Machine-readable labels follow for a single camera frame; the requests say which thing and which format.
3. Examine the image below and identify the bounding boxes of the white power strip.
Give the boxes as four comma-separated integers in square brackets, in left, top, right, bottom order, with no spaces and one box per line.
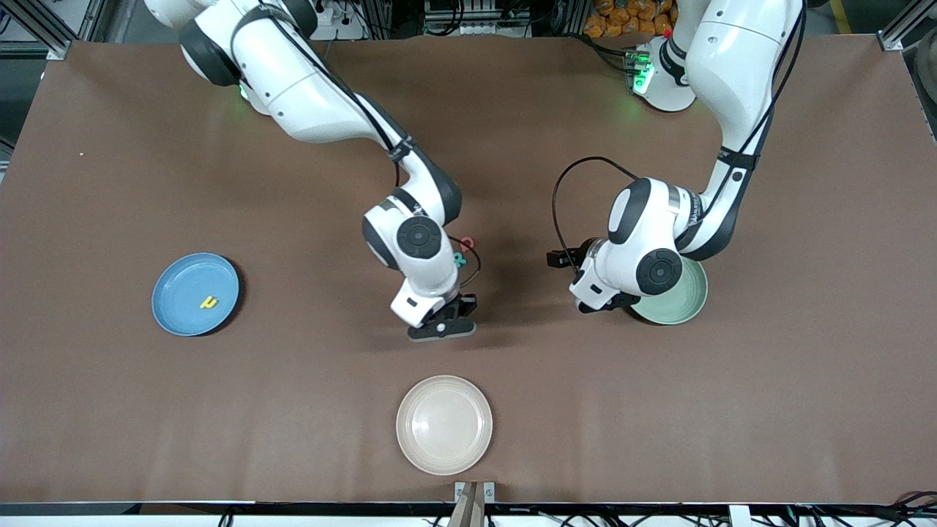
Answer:
[315,0,367,41]

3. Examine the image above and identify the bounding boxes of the beige plate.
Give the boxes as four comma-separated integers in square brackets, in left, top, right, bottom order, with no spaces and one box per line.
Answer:
[396,375,493,476]

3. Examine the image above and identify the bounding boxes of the aluminium frame profile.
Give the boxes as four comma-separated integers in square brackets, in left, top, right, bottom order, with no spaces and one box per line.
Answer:
[0,0,96,61]
[878,0,937,52]

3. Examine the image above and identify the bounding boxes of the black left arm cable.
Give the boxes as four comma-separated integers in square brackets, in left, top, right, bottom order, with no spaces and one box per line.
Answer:
[551,0,807,253]

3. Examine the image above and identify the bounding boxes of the brown table cover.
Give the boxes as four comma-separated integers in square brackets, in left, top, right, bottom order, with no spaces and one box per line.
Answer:
[0,37,937,506]

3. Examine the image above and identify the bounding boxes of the blue plate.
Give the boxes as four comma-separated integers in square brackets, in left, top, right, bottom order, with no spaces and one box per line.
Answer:
[152,253,241,337]

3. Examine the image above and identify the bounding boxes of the black equipment rack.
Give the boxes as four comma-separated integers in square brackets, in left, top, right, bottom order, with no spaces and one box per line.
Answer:
[423,0,534,37]

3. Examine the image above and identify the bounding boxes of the green plate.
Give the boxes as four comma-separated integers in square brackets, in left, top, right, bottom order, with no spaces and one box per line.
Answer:
[630,256,709,326]

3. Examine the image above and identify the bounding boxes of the orange packets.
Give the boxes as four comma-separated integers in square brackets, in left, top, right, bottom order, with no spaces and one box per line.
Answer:
[586,0,678,39]

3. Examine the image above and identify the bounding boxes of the camera mount pole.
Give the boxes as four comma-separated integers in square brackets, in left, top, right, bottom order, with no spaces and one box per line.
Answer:
[448,483,486,527]

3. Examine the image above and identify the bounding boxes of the white table edge rail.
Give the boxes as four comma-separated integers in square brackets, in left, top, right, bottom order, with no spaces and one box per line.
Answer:
[0,502,937,527]

